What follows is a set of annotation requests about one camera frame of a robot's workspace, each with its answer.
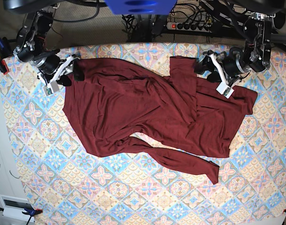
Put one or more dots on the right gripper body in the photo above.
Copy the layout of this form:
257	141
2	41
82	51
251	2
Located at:
51	68

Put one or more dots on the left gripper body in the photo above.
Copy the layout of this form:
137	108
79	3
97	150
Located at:
232	70

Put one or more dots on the maroon t-shirt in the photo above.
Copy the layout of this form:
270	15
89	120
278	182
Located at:
179	120

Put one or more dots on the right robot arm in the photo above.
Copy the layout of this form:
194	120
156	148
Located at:
38	21

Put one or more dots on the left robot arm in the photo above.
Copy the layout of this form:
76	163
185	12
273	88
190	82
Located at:
255	21

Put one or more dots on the white power strip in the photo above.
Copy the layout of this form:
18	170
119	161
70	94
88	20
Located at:
187	26

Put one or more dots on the blue plastic box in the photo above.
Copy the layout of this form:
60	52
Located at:
137	7

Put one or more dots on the patterned tablecloth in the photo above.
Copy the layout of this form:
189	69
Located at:
73	187

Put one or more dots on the blue clamp front left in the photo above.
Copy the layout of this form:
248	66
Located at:
30	212

